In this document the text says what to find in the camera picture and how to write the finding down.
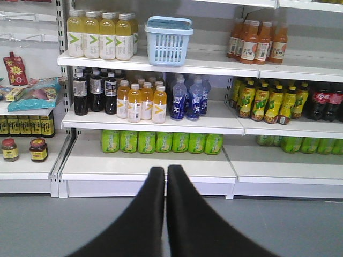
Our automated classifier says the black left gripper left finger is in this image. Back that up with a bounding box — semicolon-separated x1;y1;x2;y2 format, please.
69;167;165;256

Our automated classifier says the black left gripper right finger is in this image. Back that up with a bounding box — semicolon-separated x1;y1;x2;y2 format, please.
167;164;275;256

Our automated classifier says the light blue plastic basket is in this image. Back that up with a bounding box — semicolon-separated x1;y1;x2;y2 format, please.
145;16;193;66

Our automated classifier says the green soda bottle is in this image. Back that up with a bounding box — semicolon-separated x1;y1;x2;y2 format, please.
138;131;156;154
188;133;206;154
204;134;223;155
171;132;190;153
155;132;173;153
120;131;138;153
101;130;120;153

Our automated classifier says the orange juice bottle white label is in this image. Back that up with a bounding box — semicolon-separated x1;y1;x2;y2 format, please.
128;84;142;123
117;80;130;118
152;85;167;124
141;82;153;120

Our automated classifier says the red chili sauce jar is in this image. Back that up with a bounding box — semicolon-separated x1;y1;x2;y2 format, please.
29;138;48;162

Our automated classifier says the blue sports drink bottle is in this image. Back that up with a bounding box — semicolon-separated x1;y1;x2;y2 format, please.
187;76;204;121
170;76;187;120

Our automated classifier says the white metal shelf unit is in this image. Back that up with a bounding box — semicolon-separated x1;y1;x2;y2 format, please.
1;1;342;199

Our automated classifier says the yellow lemon tea bottle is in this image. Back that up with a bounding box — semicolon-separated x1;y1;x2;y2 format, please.
278;86;296;125
264;85;283;124
238;80;256;118
251;82;269;122

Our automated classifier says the brown sauce jar red lid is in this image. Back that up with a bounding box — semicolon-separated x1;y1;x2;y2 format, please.
2;138;19;162

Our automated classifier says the teal snack packet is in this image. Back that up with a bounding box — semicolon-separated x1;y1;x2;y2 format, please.
8;77;62;112

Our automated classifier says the dark cola bottle red label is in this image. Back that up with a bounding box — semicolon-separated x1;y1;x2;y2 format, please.
323;83;342;122
307;81;331;120

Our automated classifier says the pale yellow juice bottle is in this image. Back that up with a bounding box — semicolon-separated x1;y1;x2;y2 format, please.
67;10;84;57
100;13;116;60
83;11;100;59
116;13;132;61

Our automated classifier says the orange C100 juice bottle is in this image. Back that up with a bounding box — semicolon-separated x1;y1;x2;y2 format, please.
269;23;288;64
240;21;259;64
253;22;272;65

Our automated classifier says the red sauce pouch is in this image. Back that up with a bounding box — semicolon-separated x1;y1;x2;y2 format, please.
3;51;28;86

